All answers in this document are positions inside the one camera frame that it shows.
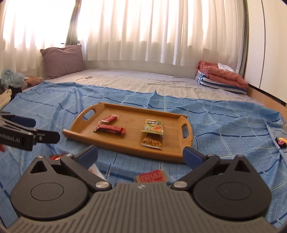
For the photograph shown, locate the dark red chocolate bar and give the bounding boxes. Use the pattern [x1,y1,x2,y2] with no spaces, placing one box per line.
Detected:
[94,124,126,135]

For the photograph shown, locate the red patterned wafer pack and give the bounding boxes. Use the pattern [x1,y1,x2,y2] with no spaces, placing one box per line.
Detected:
[135,169,168,183]

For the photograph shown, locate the brown sunflower seed pack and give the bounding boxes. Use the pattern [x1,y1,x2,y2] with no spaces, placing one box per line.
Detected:
[141,134,163,149]

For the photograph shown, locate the red Biscoff biscuit pack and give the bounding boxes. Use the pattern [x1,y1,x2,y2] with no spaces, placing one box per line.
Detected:
[98,115,119,125]

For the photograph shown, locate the yellow orange tofu snack pack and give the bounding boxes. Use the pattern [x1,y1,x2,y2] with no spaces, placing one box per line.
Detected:
[141,119,164,136]

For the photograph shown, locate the red nut snack bag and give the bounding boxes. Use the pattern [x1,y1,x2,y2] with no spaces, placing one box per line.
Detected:
[49,155,62,160]

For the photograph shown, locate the person's left hand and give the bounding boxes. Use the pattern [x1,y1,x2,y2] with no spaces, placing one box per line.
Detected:
[0,144,5,152]

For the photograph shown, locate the wooden serving tray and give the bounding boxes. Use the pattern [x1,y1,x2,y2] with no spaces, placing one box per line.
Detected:
[63,102,193,163]

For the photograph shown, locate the purple pillow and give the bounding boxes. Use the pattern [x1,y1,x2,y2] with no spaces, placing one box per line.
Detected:
[40,45,85,79]

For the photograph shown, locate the white mattress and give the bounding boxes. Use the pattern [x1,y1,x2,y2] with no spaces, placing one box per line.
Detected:
[46,69,262,105]

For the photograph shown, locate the folded blue striped blanket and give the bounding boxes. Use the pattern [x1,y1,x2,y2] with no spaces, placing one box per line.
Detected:
[195,72,247,95]

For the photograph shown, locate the small colourful toy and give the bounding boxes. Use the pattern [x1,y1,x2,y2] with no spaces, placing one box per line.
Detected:
[275,137,287,149]

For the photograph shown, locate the grey green drape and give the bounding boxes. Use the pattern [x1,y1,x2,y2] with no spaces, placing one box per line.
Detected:
[65,0,82,46]

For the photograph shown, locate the white sheer curtain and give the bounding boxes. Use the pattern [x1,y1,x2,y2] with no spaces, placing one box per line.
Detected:
[1,1,245,72]

